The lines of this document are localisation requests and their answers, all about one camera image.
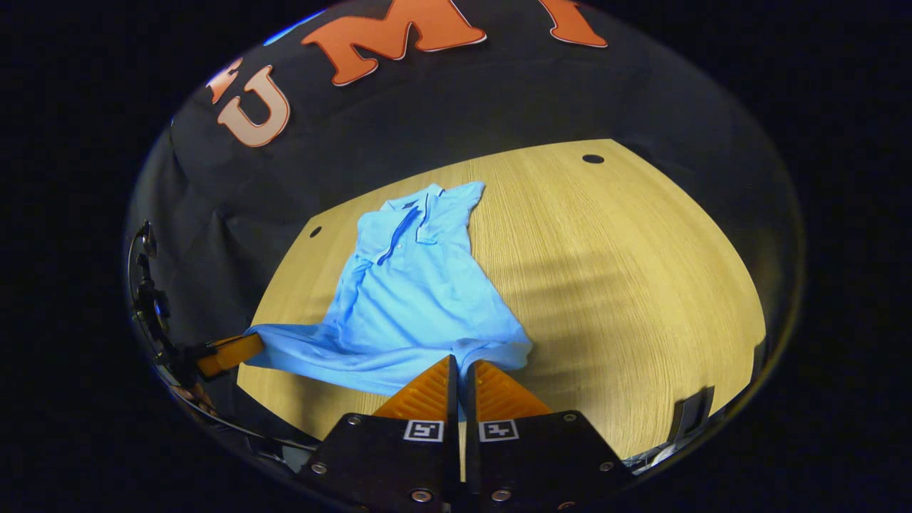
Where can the light blue T-shirt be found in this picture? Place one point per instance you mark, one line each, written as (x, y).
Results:
(413, 299)

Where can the black backdrop cloth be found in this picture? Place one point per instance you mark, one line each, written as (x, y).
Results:
(499, 100)

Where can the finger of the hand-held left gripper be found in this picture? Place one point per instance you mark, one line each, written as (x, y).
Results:
(231, 354)

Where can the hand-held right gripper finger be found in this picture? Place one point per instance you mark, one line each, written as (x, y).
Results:
(454, 402)
(470, 399)

